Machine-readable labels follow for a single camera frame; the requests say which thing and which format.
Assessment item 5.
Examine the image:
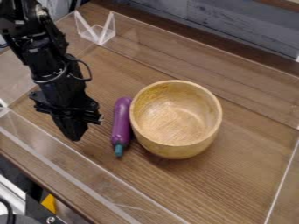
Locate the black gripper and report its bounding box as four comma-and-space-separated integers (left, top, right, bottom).
29, 73, 100, 141

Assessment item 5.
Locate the purple toy eggplant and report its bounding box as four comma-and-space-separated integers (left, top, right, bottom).
110, 97, 132, 158

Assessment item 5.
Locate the brown wooden bowl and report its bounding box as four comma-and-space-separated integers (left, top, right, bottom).
129, 80, 223, 159

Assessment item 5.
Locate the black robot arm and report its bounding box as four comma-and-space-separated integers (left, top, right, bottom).
0, 0, 101, 141

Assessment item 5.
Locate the yellow black device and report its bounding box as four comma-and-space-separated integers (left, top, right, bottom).
22, 193, 69, 224

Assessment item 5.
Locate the clear acrylic tray wall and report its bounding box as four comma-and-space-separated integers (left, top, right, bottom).
0, 105, 188, 224

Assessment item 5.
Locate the clear acrylic corner bracket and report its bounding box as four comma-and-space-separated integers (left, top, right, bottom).
73, 11, 116, 46

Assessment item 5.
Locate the black cable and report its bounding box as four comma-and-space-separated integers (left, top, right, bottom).
0, 197, 16, 224

